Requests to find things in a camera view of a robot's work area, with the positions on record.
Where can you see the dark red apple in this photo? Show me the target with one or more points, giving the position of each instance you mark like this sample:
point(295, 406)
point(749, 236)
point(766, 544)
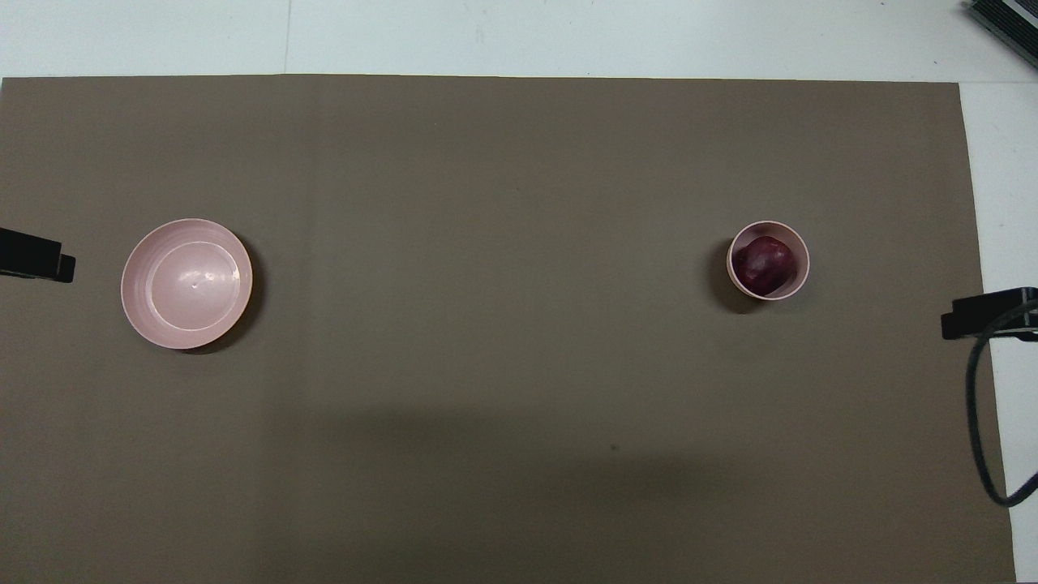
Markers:
point(764, 265)

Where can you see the pink plate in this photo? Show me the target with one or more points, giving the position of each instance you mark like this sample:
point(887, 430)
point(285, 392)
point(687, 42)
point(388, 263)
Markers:
point(188, 284)

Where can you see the pink bowl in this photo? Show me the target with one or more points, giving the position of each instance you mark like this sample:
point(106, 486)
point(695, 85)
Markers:
point(801, 259)

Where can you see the black ridged device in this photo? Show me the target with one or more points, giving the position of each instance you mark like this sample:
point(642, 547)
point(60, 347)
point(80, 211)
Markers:
point(1010, 24)

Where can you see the brown table mat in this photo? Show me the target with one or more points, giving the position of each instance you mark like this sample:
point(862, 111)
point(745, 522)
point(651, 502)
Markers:
point(503, 389)

